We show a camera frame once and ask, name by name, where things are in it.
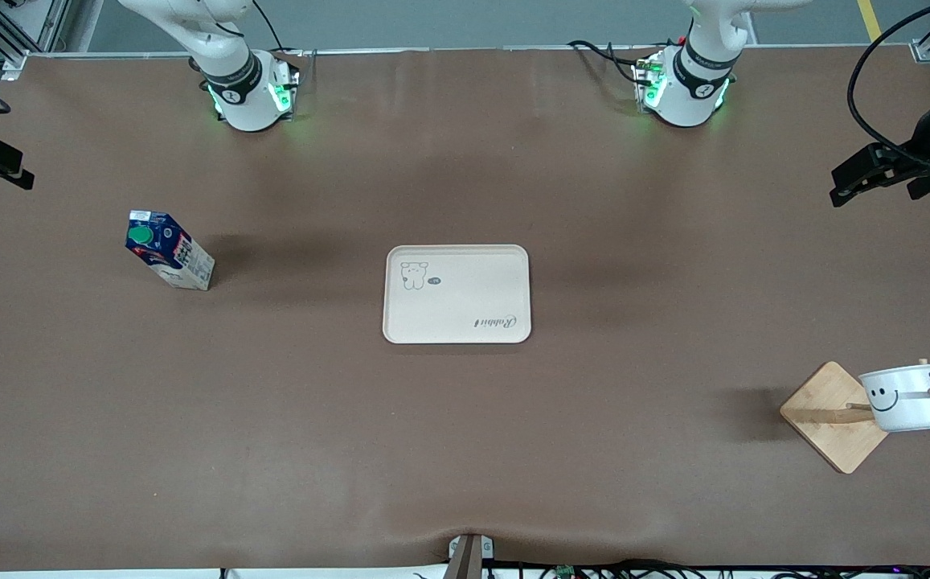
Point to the blue white milk carton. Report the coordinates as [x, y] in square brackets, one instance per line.
[179, 261]

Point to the white smiley face mug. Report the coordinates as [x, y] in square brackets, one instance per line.
[907, 406]

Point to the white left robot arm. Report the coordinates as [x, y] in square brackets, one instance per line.
[694, 88]

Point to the beige rabbit print tray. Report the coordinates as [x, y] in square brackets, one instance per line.
[464, 305]

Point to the wooden mug tree stand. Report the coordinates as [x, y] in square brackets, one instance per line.
[826, 426]

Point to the brown table cover sheet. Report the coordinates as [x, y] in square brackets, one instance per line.
[464, 450]

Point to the small green circuit board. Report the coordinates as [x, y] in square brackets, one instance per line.
[565, 572]

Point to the aluminium frame struts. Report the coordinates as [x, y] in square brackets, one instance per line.
[53, 24]

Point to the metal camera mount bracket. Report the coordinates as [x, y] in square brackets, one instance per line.
[469, 563]

